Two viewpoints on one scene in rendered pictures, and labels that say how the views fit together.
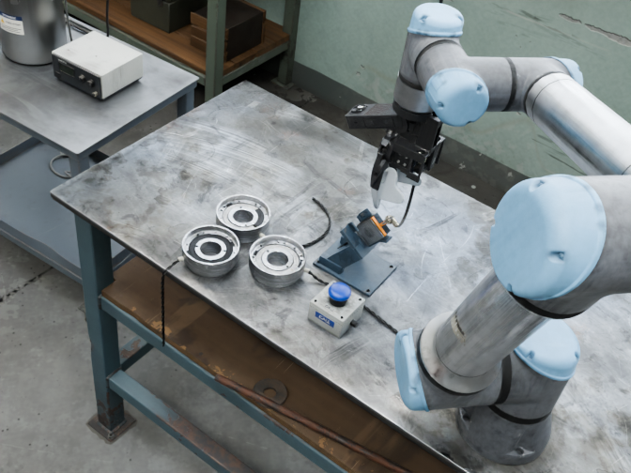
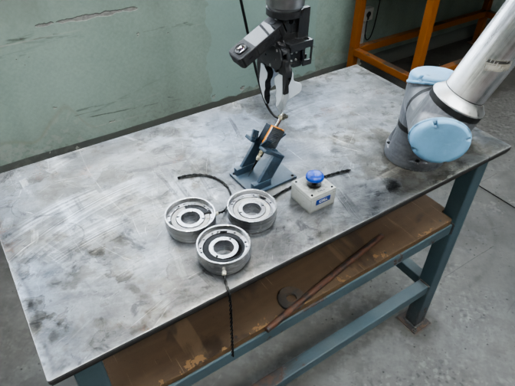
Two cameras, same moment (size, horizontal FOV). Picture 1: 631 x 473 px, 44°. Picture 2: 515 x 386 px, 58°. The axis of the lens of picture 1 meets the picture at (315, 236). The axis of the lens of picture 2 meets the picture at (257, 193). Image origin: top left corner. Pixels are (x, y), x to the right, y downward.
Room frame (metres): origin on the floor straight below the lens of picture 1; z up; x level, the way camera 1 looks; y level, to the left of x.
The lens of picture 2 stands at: (0.71, 0.72, 1.48)
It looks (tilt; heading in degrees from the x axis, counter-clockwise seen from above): 40 degrees down; 296
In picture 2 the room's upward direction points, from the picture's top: 1 degrees clockwise
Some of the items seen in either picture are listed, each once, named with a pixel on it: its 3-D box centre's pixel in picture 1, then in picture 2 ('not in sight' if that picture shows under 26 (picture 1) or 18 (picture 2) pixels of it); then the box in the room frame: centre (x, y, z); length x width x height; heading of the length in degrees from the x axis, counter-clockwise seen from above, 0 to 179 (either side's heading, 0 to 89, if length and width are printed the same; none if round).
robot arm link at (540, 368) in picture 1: (528, 359); (430, 97); (0.77, -0.34, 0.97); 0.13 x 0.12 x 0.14; 106
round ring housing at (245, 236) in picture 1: (242, 220); (190, 220); (1.14, 0.14, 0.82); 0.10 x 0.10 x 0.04
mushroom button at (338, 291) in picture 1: (338, 298); (313, 182); (0.94, -0.06, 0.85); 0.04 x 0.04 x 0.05
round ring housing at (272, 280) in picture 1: (277, 262); (251, 211); (1.04, 0.06, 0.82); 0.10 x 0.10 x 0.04
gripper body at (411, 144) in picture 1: (412, 135); (286, 37); (1.06, -0.13, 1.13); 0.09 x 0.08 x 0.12; 62
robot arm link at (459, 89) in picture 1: (462, 84); not in sight; (0.97, -0.17, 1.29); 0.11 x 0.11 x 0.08; 16
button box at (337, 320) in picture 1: (338, 310); (315, 191); (0.94, -0.06, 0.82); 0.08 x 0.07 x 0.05; 60
